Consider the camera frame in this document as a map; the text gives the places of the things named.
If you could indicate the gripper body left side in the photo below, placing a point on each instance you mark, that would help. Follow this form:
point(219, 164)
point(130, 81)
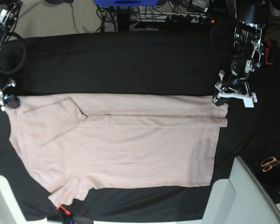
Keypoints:
point(229, 83)

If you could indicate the pink T-shirt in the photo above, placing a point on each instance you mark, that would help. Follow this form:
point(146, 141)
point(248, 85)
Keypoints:
point(72, 143)

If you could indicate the red black clamp right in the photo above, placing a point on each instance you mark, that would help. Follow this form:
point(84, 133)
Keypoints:
point(269, 53)

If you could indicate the red black clamp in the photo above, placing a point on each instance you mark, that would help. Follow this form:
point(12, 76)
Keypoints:
point(269, 53)
point(65, 216)

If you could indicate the white power strip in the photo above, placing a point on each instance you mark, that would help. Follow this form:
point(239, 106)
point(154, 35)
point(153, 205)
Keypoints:
point(173, 17)

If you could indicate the red black clamp bottom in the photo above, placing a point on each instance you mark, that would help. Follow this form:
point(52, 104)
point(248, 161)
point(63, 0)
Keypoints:
point(65, 216)

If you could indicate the black stand pole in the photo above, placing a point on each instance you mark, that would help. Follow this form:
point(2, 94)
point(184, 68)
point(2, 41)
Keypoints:
point(123, 18)

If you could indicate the blue plastic box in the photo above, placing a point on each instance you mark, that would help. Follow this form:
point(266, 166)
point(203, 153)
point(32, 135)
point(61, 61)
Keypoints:
point(126, 3)

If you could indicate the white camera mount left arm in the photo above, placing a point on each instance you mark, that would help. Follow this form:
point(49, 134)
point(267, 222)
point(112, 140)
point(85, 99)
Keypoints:
point(249, 98)

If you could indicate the orange handled scissors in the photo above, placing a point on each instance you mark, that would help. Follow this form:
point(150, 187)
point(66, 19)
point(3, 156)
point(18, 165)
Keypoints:
point(269, 163)

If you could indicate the white table frame right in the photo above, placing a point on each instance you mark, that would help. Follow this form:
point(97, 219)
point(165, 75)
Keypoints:
point(240, 199)

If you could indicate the white table frame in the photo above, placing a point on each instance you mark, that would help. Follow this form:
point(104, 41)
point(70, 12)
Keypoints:
point(10, 212)
point(240, 199)

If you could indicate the white table frame left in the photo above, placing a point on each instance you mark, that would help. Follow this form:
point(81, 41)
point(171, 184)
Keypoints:
point(10, 212)

